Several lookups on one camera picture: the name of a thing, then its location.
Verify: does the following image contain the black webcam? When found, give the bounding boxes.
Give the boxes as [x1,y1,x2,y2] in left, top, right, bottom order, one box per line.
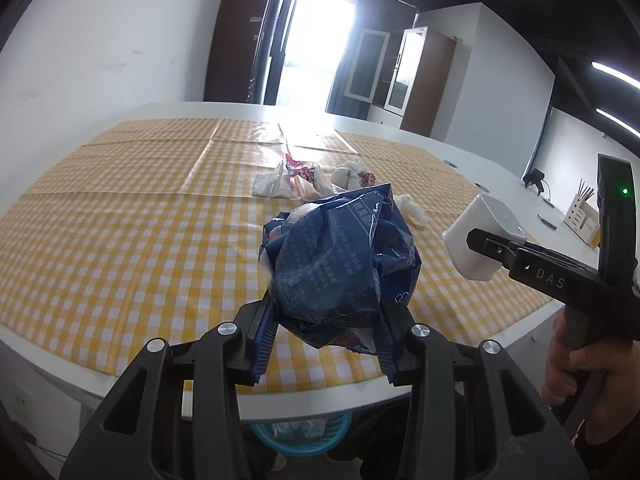
[521,169,551,196]

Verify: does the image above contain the white pen holder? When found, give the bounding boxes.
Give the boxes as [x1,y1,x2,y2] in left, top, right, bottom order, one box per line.
[564,177,601,246]

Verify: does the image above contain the glass balcony door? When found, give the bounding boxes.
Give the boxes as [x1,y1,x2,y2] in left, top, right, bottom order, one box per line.
[275,0,361,111]

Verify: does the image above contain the red white snack wrapper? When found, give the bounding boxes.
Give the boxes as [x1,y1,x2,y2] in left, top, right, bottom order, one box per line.
[282,155,333,201]

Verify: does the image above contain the person's right hand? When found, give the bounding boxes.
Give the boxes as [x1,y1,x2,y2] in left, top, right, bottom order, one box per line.
[542,319,640,446]

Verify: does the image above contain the blue plastic basket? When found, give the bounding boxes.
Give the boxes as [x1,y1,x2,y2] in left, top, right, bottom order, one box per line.
[250,410,353,458]

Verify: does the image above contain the white plastic bag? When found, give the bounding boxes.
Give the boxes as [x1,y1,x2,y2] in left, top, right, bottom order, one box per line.
[254,162,296,198]

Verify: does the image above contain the brown cabinet with glass doors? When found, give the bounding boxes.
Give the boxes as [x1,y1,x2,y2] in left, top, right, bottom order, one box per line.
[345,25,457,137]

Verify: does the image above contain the dark blue plastic bag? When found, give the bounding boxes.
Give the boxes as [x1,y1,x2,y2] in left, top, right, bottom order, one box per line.
[259,182,422,356]

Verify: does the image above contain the dark brown cabinet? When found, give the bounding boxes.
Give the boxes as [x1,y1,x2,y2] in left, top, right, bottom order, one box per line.
[203,0,281,106]

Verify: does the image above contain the ceiling light tube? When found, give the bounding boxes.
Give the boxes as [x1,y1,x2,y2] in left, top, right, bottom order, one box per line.
[591,60,640,86]
[595,107,640,138]

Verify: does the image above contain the person's right forearm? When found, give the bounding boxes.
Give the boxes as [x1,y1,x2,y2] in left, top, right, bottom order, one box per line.
[572,422,640,480]

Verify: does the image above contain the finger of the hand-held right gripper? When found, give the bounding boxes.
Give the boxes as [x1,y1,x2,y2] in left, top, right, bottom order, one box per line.
[520,241,598,272]
[466,228,531,273]

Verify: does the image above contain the blue wall pipe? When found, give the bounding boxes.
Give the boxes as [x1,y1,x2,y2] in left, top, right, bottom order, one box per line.
[525,107,552,173]

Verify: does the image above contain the yellow checked tablecloth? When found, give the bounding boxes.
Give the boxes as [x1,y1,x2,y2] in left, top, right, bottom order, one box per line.
[0,117,553,393]

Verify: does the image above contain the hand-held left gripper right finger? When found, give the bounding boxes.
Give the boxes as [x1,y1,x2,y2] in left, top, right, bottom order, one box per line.
[377,302,591,480]

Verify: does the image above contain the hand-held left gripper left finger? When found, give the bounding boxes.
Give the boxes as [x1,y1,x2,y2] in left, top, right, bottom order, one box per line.
[60,302,278,480]

